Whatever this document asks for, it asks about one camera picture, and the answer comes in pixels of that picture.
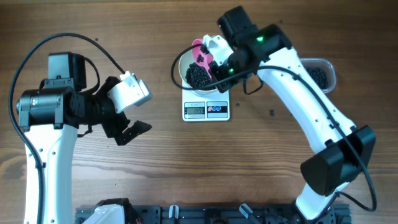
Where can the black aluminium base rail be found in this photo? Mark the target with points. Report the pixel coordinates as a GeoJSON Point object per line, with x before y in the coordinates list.
{"type": "Point", "coordinates": [274, 213]}

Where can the pink plastic measuring scoop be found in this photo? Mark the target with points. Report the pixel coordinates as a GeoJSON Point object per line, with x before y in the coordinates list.
{"type": "Point", "coordinates": [202, 56]}

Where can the clear plastic food container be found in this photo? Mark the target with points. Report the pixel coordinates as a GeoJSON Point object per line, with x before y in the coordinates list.
{"type": "Point", "coordinates": [322, 72]}

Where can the white bowl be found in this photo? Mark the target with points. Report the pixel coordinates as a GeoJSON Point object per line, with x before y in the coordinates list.
{"type": "Point", "coordinates": [184, 62]}

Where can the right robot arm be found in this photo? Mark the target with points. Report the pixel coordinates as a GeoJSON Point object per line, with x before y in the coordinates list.
{"type": "Point", "coordinates": [341, 150]}

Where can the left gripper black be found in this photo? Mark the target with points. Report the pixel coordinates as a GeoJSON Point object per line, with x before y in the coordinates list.
{"type": "Point", "coordinates": [131, 132]}

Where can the white digital kitchen scale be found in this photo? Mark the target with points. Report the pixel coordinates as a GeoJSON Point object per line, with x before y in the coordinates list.
{"type": "Point", "coordinates": [201, 106]}

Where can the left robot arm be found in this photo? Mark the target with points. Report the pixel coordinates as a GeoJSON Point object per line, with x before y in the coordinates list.
{"type": "Point", "coordinates": [50, 118]}

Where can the black beans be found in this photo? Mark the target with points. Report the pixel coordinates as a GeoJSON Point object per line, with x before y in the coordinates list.
{"type": "Point", "coordinates": [198, 78]}

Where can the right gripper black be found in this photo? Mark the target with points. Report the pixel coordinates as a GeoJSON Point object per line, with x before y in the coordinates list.
{"type": "Point", "coordinates": [216, 72]}

